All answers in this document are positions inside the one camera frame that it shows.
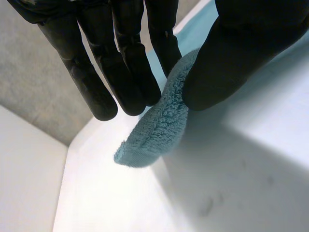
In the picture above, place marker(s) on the teal towel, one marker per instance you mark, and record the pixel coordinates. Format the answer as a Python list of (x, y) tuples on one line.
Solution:
[(159, 120)]

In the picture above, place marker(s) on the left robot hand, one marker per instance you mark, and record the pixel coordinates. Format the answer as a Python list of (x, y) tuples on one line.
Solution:
[(241, 60)]

